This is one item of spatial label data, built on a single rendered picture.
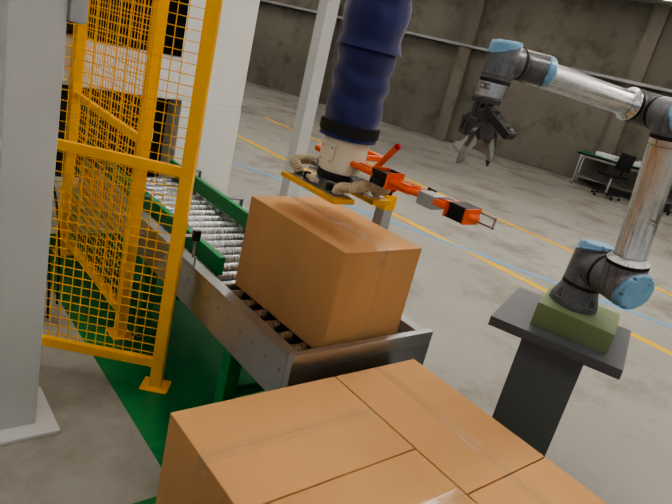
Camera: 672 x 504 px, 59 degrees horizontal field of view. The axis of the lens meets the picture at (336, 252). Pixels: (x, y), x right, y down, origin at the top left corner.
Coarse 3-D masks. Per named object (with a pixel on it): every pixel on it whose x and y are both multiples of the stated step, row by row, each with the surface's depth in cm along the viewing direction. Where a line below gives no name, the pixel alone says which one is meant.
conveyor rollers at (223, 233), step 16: (160, 192) 353; (176, 192) 360; (192, 208) 339; (208, 208) 346; (160, 224) 301; (192, 224) 313; (208, 224) 319; (224, 224) 325; (208, 240) 300; (224, 240) 299; (240, 240) 304; (224, 256) 279; (224, 272) 261; (256, 304) 241; (272, 320) 229; (288, 336) 221
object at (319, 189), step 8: (288, 176) 226; (296, 176) 225; (304, 176) 225; (304, 184) 219; (312, 184) 218; (320, 184) 221; (328, 184) 215; (312, 192) 216; (320, 192) 212; (328, 192) 212; (328, 200) 209; (336, 200) 207; (344, 200) 210; (352, 200) 212
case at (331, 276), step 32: (256, 224) 238; (288, 224) 222; (320, 224) 223; (352, 224) 234; (256, 256) 239; (288, 256) 223; (320, 256) 209; (352, 256) 202; (384, 256) 213; (416, 256) 225; (256, 288) 240; (288, 288) 224; (320, 288) 210; (352, 288) 208; (384, 288) 220; (288, 320) 225; (320, 320) 211; (352, 320) 216; (384, 320) 229
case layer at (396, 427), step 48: (336, 384) 197; (384, 384) 204; (432, 384) 212; (192, 432) 158; (240, 432) 162; (288, 432) 167; (336, 432) 172; (384, 432) 178; (432, 432) 184; (480, 432) 190; (192, 480) 154; (240, 480) 145; (288, 480) 149; (336, 480) 153; (384, 480) 158; (432, 480) 162; (480, 480) 167; (528, 480) 172; (576, 480) 178
